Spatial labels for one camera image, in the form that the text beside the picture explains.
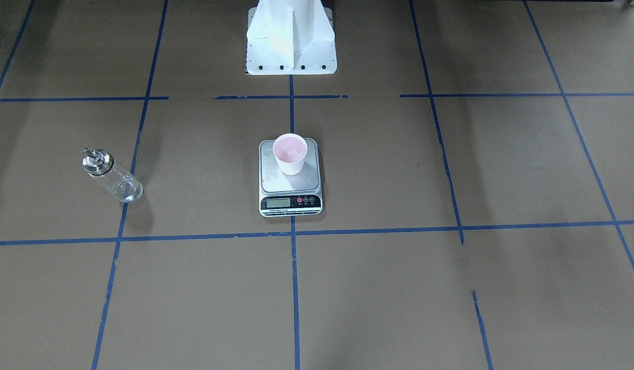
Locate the clear glass sauce bottle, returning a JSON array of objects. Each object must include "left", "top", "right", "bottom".
[{"left": 82, "top": 148, "right": 144, "bottom": 203}]

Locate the silver digital kitchen scale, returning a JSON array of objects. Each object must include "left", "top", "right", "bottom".
[{"left": 258, "top": 138, "right": 324, "bottom": 217}]

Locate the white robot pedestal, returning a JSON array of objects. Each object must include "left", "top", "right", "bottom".
[{"left": 245, "top": 1, "right": 338, "bottom": 76}]

